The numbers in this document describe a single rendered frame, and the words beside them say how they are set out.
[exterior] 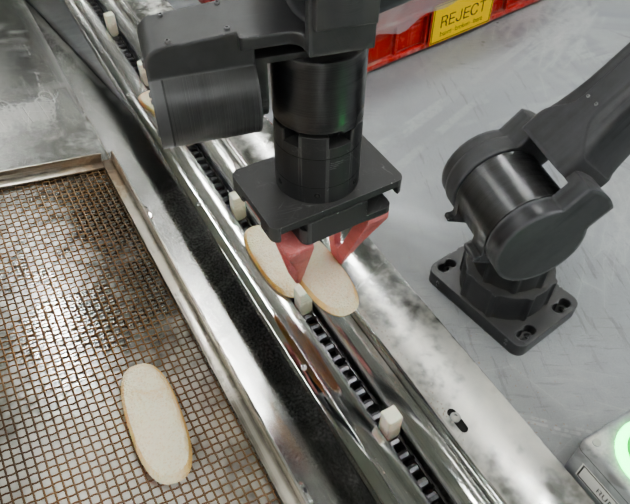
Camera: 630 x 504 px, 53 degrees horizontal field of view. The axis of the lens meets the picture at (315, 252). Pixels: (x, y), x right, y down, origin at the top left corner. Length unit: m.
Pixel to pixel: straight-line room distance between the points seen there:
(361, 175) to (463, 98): 0.46
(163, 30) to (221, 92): 0.04
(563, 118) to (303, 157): 0.22
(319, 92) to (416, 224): 0.36
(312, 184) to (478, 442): 0.24
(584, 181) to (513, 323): 0.17
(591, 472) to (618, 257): 0.28
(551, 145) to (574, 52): 0.52
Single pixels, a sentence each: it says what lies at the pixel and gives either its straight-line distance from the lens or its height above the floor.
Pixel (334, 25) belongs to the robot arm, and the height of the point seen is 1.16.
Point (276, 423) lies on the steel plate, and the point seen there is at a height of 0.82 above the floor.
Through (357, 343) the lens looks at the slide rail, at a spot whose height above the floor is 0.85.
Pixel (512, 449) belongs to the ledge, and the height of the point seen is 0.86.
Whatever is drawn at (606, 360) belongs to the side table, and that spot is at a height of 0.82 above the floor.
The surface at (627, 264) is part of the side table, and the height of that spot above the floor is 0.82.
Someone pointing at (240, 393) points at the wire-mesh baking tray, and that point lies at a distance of 0.49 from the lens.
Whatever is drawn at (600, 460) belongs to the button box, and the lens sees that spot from 0.50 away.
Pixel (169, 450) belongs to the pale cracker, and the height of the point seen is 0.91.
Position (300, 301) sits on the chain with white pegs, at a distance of 0.57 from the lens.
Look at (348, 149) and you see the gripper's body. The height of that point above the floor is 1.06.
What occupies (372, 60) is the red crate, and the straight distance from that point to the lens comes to 0.91.
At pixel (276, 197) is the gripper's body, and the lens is 0.42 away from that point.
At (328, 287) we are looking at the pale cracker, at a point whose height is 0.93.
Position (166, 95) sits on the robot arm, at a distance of 0.35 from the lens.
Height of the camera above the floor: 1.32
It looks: 49 degrees down
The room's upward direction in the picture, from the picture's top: straight up
